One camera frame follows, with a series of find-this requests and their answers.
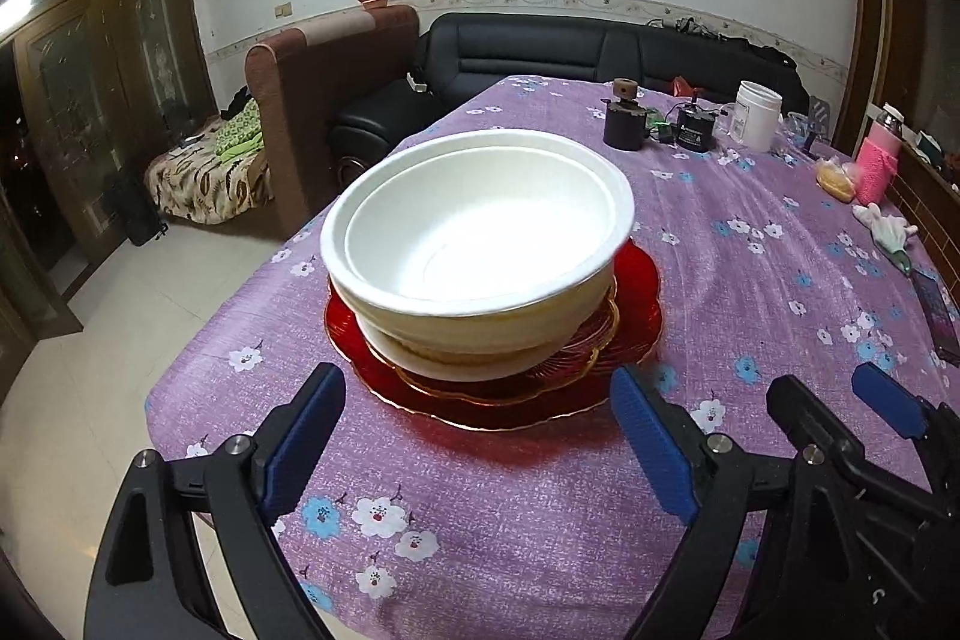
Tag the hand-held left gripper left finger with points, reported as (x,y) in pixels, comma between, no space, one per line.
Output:
(300,452)

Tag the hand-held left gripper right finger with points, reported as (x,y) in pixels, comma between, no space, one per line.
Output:
(660,452)

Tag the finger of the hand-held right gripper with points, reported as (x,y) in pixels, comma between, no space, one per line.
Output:
(892,400)
(810,415)

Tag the amber glass plate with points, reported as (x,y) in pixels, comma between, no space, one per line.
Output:
(574,355)

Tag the red plate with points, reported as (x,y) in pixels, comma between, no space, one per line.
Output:
(495,416)

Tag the beige bowl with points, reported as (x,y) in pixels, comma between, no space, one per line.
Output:
(450,365)

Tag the large white bowl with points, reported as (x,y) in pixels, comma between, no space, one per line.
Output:
(465,329)

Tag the smartphone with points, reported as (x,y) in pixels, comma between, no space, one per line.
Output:
(937,310)

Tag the purple floral tablecloth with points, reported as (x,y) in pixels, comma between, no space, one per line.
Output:
(525,520)

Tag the white glove green cuff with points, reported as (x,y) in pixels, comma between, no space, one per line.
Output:
(889,231)

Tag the bread in plastic bag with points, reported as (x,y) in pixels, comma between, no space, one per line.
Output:
(836,179)

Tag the pink knitted bottle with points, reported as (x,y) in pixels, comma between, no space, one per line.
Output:
(877,160)

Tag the leaf print blanket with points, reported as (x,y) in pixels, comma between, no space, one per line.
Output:
(195,190)

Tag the glass cup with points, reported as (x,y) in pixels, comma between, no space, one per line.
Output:
(795,129)

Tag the black bag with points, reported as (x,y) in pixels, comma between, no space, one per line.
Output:
(139,212)

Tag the white plastic jar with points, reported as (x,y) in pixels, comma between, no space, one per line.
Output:
(756,115)

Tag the black device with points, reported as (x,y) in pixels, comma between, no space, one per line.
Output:
(694,129)

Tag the green cloth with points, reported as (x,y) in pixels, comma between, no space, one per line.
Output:
(240,134)

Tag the brown cylindrical device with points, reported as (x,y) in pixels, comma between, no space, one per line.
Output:
(624,123)

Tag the brown armchair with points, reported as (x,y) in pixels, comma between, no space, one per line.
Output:
(315,108)

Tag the red cloth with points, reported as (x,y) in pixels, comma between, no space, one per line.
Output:
(684,85)

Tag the black leather sofa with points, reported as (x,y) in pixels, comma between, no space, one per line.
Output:
(540,55)

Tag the wooden glass doors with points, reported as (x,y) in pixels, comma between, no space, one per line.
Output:
(82,85)

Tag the wooden door frame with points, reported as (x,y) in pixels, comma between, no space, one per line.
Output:
(874,10)

